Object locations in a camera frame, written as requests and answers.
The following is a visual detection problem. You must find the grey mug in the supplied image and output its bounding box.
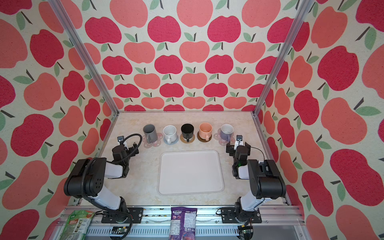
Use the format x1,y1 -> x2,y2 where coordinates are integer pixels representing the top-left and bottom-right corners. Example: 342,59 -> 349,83
143,124 -> 158,143

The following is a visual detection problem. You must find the white lilac handled mug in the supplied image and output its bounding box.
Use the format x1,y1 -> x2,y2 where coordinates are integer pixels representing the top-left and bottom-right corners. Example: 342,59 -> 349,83
220,124 -> 234,142

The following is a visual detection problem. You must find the pink flower silicone coaster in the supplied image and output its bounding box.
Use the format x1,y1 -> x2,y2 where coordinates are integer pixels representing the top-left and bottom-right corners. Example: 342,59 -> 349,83
142,133 -> 164,149

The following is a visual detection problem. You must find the round brown wooden coaster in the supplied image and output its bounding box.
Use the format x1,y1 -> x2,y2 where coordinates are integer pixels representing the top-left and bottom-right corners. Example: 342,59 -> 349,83
197,133 -> 212,143

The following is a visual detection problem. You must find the peach orange mug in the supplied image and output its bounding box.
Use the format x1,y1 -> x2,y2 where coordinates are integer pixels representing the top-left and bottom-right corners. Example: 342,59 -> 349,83
199,123 -> 213,140

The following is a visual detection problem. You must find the round grey felt coaster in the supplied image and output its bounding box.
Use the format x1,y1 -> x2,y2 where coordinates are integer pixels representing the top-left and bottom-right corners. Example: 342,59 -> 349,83
164,135 -> 179,145

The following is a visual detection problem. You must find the black mug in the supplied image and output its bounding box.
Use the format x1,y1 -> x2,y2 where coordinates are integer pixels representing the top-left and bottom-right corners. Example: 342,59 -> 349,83
181,124 -> 194,143

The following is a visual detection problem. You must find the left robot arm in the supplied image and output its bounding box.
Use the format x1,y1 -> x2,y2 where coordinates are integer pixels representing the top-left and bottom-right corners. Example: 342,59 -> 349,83
64,134 -> 143,222

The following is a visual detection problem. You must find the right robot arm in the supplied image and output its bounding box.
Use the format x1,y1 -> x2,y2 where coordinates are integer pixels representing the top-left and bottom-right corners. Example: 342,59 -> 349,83
226,135 -> 287,223

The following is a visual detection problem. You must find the translucent white tray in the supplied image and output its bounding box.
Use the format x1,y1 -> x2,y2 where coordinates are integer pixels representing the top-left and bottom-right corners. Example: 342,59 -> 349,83
158,150 -> 225,196

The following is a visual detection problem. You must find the purple snack bag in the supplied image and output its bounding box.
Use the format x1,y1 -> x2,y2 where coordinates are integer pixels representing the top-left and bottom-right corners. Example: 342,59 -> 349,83
169,207 -> 198,240

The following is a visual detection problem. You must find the green snack bag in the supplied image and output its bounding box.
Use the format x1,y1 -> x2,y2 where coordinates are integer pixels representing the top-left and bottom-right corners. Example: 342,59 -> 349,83
60,210 -> 95,240

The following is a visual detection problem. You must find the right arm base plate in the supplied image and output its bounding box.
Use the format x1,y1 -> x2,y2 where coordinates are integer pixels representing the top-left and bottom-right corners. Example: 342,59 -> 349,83
216,207 -> 262,224

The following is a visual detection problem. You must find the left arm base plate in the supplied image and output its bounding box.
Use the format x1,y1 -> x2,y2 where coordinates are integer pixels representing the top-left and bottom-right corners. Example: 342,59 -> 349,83
101,208 -> 144,224

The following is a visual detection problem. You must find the aluminium front rail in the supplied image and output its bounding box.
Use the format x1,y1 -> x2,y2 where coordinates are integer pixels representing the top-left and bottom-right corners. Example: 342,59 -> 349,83
49,205 -> 310,240

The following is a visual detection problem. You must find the aluminium corner frame post left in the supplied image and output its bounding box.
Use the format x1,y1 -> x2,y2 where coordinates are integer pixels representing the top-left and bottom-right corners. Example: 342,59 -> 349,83
48,0 -> 120,116

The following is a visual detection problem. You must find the aluminium corner frame post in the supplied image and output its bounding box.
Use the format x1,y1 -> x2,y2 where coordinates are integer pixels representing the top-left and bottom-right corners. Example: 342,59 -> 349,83
252,0 -> 315,118
48,0 -> 120,116

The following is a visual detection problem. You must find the aluminium corner frame post right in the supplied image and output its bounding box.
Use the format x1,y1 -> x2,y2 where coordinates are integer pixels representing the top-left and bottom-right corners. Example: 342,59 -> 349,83
252,0 -> 315,118

